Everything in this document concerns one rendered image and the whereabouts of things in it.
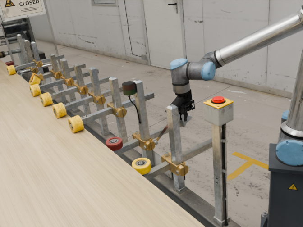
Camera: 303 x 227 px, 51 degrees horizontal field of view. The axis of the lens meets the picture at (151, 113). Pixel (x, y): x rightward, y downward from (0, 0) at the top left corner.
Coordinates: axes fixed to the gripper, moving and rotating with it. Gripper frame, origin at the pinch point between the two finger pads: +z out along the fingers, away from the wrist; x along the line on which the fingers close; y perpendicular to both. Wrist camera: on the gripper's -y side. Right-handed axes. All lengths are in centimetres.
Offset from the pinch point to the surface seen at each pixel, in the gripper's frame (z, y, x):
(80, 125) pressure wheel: -13, -49, 21
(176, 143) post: -14.3, -26.8, -31.0
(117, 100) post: -19.7, -26.7, 19.0
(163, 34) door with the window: 32, 203, 300
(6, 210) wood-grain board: -11, -95, -16
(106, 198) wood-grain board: -10, -63, -35
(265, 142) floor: 87, 124, 40
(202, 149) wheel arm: -1.1, -9.6, -26.7
